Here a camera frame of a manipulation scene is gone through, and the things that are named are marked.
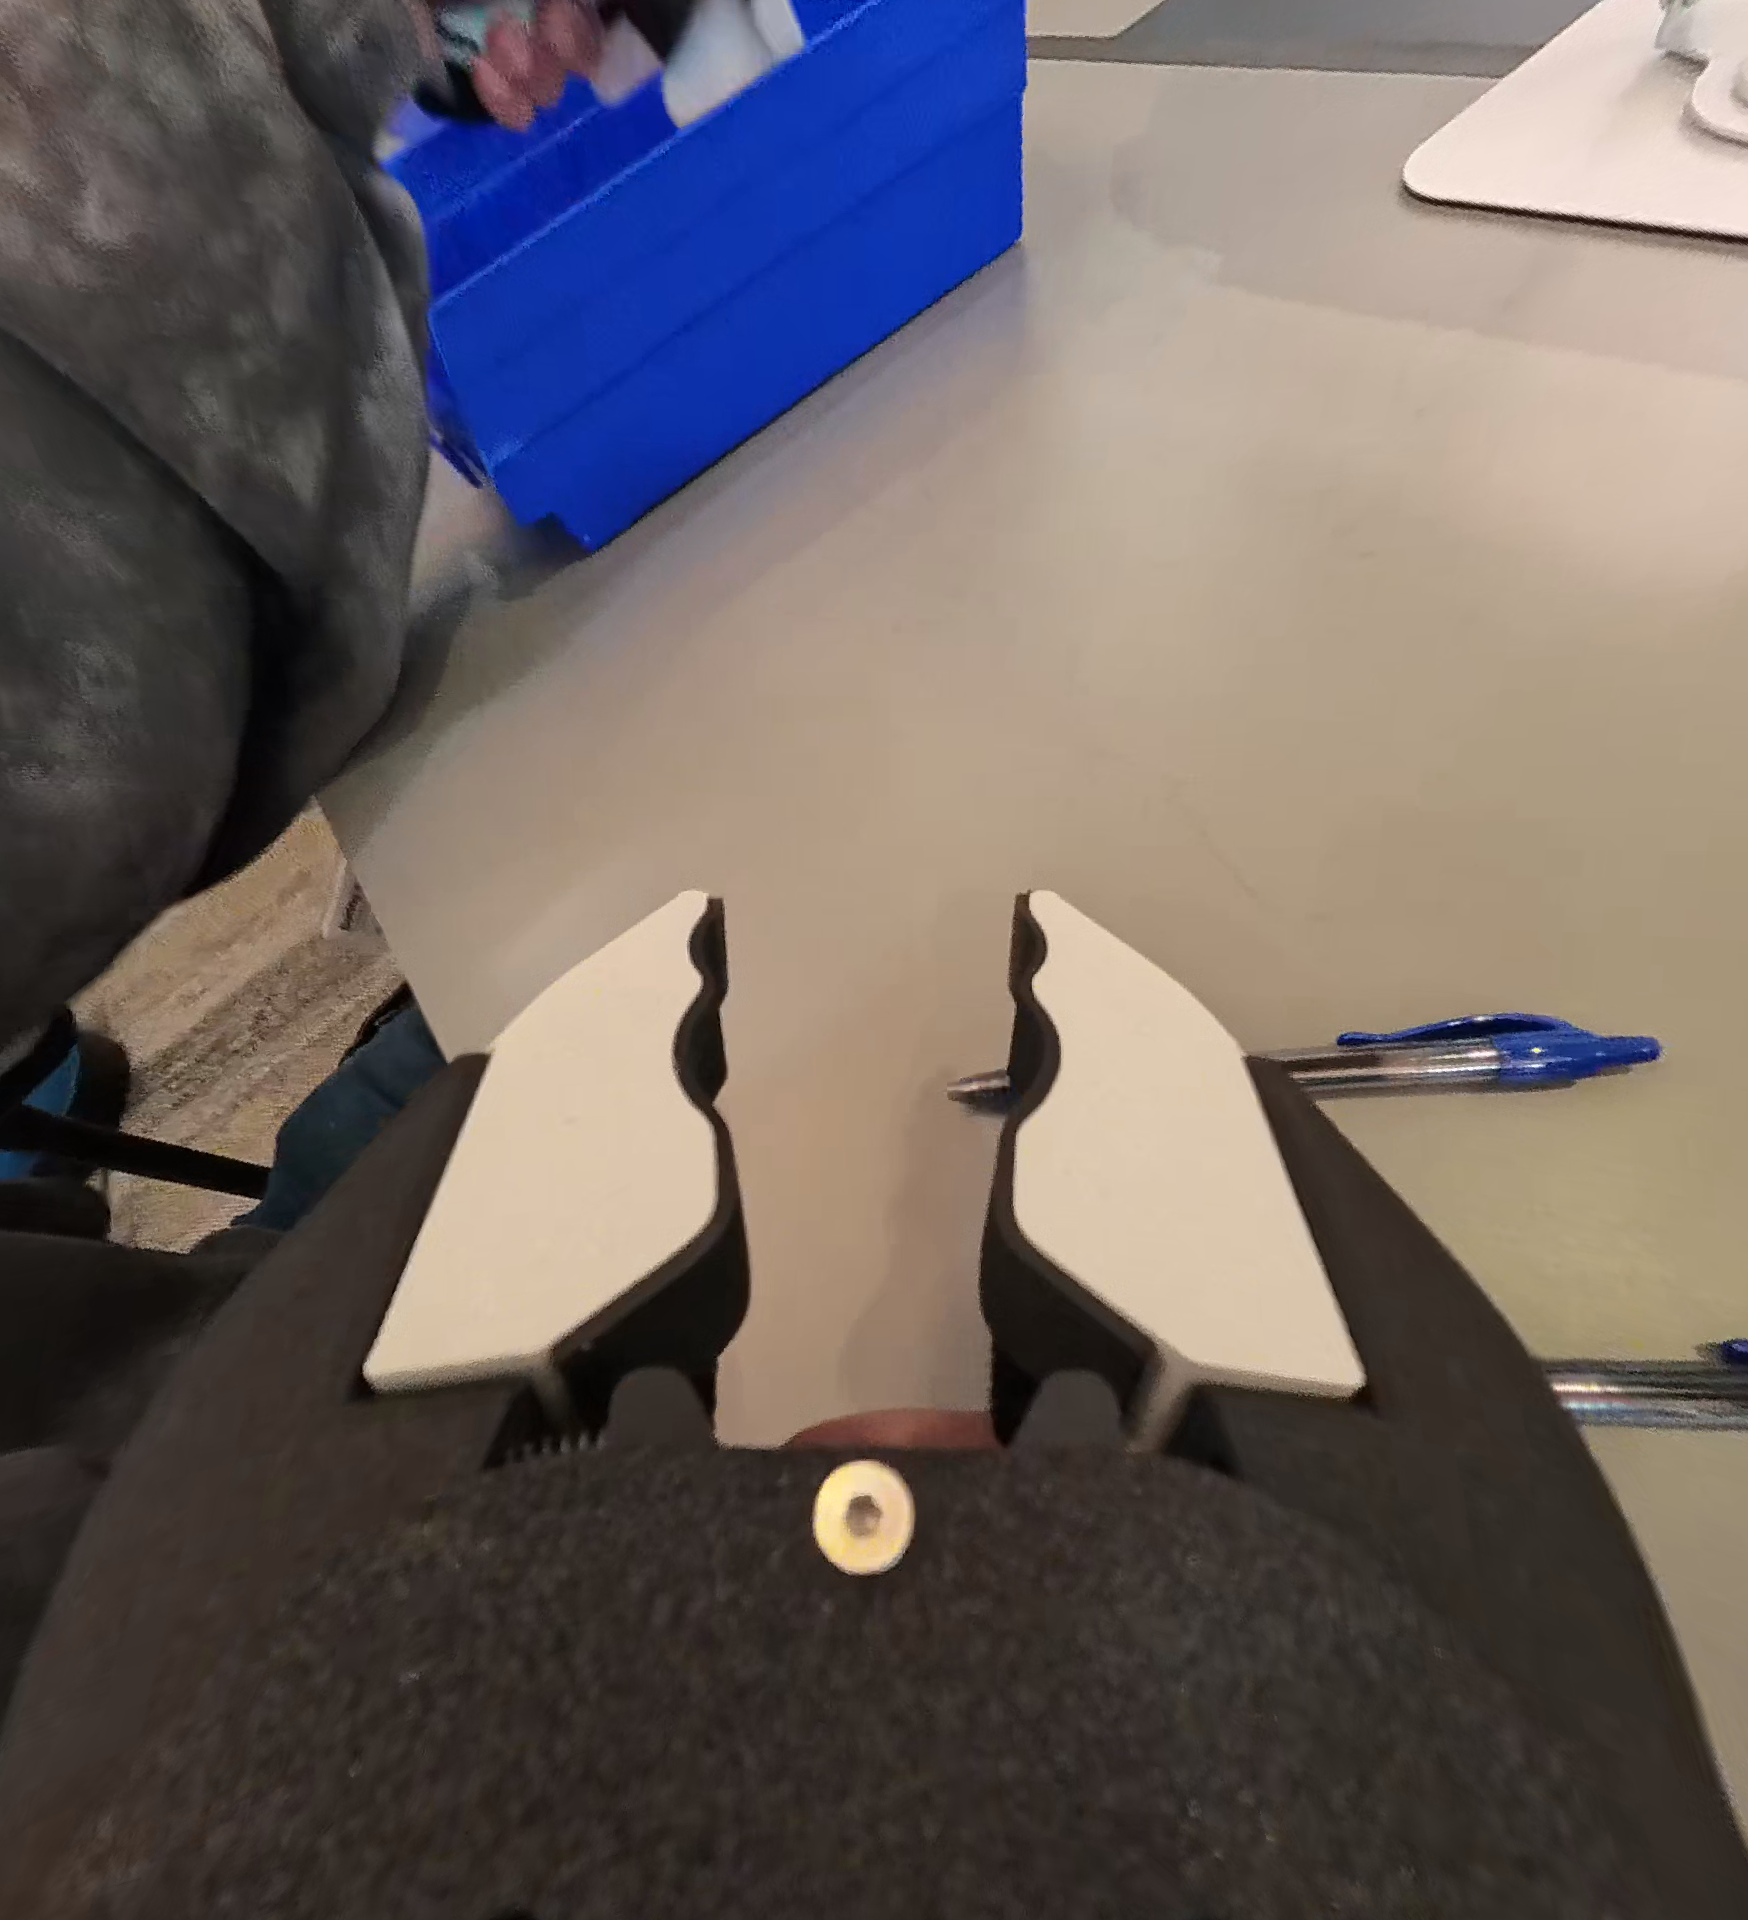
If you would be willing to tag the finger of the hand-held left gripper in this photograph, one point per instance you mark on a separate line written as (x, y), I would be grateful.
(732, 61)

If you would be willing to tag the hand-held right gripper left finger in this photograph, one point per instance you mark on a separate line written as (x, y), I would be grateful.
(557, 1185)

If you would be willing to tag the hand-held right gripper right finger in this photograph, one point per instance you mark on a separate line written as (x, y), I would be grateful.
(1175, 1185)

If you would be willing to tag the blue plastic bin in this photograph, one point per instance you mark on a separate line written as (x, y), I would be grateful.
(754, 301)

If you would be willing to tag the blue pen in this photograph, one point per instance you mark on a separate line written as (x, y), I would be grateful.
(1683, 1389)
(1488, 1051)

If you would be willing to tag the person's left forearm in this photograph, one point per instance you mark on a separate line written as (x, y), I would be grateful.
(140, 450)

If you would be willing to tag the person's left hand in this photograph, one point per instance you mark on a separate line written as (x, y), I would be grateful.
(535, 61)

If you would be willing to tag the printed floor sheet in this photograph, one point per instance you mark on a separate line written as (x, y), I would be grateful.
(360, 907)

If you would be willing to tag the black office chair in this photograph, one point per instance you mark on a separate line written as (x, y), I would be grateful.
(140, 1155)

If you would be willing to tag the dark grey desk mat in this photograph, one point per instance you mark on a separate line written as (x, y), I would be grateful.
(1265, 27)

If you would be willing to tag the white document stand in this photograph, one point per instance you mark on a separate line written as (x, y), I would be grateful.
(1610, 150)

